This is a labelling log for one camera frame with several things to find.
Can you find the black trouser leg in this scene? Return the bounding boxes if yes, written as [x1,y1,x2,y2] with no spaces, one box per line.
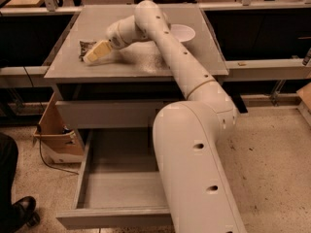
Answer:
[0,133,18,233]

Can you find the cardboard box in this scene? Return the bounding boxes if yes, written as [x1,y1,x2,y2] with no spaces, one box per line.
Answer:
[33,94,84,163]

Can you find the white ceramic bowl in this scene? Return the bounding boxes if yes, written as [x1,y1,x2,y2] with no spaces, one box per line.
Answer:
[170,24,195,43]

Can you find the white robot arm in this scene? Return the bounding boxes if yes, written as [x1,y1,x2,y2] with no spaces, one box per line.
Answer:
[84,0,247,233]

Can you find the black cable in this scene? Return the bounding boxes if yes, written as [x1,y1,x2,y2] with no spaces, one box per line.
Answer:
[36,123,80,176]

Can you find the grey drawer cabinet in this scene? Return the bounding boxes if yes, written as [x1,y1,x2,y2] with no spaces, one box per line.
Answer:
[46,1,236,148]

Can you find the black shoe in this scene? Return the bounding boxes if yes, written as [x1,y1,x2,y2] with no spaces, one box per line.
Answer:
[13,196,41,228]

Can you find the grey middle drawer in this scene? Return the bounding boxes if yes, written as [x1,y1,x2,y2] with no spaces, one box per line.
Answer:
[56,100,167,129]

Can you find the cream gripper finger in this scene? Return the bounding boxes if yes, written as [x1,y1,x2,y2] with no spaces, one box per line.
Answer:
[83,41,112,63]

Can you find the grey drawer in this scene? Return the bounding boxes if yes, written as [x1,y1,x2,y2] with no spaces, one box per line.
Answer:
[56,100,167,129]
[56,128,172,230]

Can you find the rxbar chocolate dark wrapper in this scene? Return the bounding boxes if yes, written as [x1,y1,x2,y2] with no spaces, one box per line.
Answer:
[80,41,96,59]

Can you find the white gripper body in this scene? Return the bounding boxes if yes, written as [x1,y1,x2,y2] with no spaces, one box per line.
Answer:
[106,23,127,50]

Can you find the grey bottom drawer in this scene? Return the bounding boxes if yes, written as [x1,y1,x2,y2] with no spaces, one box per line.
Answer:
[56,128,172,230]

